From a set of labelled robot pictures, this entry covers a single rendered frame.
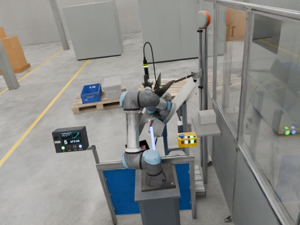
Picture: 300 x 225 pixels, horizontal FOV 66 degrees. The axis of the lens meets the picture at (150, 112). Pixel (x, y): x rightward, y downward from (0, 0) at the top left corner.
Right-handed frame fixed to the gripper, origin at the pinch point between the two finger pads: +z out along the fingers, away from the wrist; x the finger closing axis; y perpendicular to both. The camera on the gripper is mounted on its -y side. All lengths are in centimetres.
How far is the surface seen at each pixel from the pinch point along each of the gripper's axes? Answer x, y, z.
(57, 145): -80, 32, -46
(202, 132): 48, 61, -7
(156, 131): 2, 48, -15
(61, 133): -74, 22, -43
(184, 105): 33.1, 34.9, 7.1
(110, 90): -98, 114, 257
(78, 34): -277, 57, 696
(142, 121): -8.2, 29.8, -24.4
